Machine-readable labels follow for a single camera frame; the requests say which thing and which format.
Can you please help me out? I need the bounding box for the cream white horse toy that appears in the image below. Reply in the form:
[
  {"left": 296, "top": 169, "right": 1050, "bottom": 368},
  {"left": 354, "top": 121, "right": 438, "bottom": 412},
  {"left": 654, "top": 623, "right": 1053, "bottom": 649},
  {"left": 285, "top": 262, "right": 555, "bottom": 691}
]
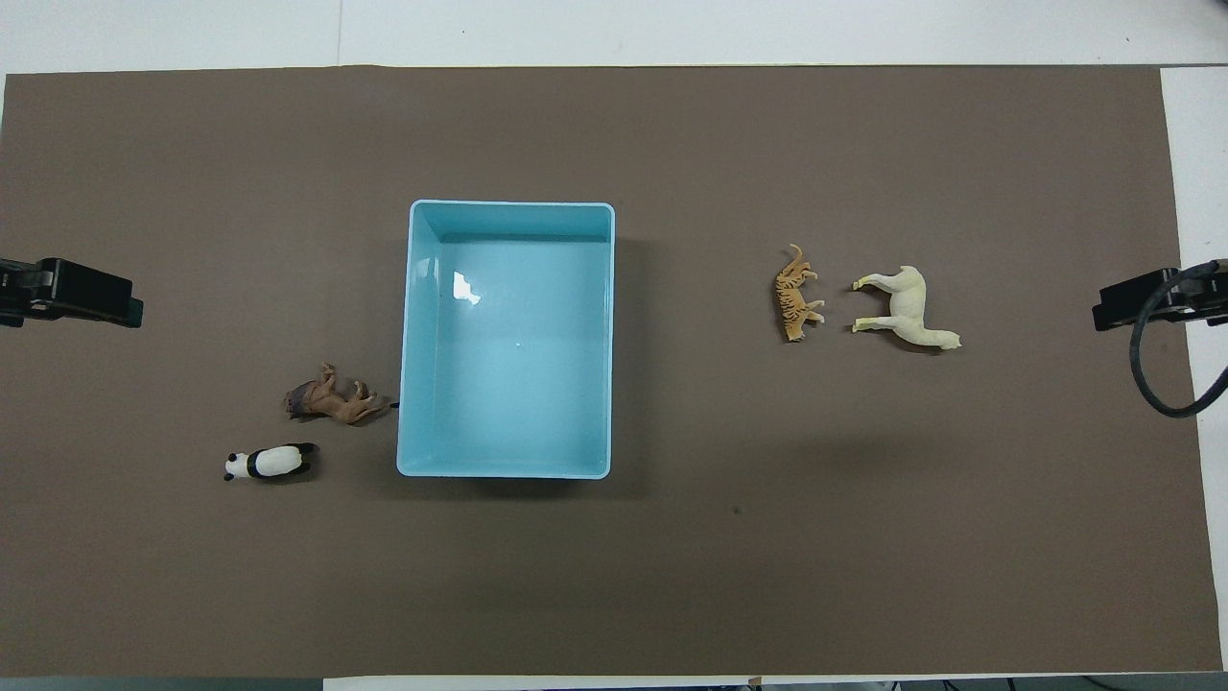
[{"left": 851, "top": 266, "right": 962, "bottom": 351}]

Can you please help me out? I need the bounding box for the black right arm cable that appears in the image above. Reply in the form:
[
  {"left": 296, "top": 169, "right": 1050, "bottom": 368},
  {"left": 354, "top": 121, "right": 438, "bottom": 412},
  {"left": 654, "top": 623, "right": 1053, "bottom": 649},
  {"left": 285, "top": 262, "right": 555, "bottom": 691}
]
[{"left": 1130, "top": 259, "right": 1228, "bottom": 418}]

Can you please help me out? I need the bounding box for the brown table mat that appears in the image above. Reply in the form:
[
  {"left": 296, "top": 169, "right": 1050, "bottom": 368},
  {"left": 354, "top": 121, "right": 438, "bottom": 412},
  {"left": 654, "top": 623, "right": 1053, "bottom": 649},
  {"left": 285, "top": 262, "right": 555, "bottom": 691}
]
[{"left": 0, "top": 65, "right": 1224, "bottom": 678}]

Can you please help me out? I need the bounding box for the black white panda toy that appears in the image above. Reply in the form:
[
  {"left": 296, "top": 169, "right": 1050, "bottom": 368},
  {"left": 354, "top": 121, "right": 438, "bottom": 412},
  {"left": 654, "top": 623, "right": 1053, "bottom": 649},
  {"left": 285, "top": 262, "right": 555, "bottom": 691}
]
[{"left": 224, "top": 442, "right": 320, "bottom": 483}]

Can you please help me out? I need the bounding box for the light blue storage box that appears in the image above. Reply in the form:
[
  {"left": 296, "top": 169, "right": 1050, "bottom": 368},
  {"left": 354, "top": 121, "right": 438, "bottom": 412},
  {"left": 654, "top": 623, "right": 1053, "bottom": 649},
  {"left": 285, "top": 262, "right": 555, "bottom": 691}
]
[{"left": 396, "top": 200, "right": 616, "bottom": 480}]

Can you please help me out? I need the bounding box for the orange striped tiger toy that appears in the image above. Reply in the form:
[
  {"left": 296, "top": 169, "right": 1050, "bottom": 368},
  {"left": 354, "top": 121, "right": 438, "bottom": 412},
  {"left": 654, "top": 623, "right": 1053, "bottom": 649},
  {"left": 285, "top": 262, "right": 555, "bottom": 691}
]
[{"left": 775, "top": 244, "right": 826, "bottom": 343}]

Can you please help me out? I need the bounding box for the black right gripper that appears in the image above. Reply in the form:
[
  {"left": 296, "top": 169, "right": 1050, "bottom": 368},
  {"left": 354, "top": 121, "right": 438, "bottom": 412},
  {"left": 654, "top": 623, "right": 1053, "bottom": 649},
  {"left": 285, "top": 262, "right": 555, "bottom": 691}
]
[{"left": 1092, "top": 259, "right": 1228, "bottom": 332}]

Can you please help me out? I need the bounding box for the brown lion toy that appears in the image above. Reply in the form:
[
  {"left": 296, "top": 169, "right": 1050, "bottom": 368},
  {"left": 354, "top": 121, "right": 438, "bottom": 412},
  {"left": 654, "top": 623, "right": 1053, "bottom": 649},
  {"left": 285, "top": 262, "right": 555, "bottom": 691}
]
[{"left": 284, "top": 363, "right": 400, "bottom": 427}]

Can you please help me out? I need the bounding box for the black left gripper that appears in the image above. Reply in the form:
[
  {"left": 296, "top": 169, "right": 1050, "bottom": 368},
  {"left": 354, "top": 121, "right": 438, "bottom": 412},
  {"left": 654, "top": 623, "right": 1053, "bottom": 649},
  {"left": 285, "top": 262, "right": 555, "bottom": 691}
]
[{"left": 0, "top": 257, "right": 145, "bottom": 329}]

